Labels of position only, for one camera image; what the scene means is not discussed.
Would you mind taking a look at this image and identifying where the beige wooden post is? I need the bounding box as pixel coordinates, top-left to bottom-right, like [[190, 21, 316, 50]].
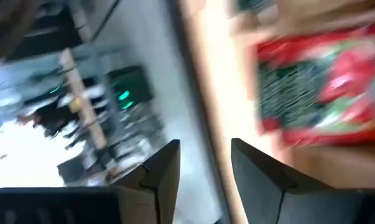
[[58, 48, 108, 151]]

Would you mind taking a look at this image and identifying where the red strawberry tea packet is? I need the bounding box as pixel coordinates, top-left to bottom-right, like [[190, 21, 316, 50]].
[[256, 24, 375, 147]]

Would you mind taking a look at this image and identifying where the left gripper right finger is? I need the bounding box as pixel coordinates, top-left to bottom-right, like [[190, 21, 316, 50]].
[[232, 139, 375, 224]]

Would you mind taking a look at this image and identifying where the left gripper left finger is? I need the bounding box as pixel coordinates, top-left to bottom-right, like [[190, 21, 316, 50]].
[[0, 139, 181, 224]]

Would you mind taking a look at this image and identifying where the black computer box green light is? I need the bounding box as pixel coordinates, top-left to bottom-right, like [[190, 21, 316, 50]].
[[108, 64, 154, 111]]

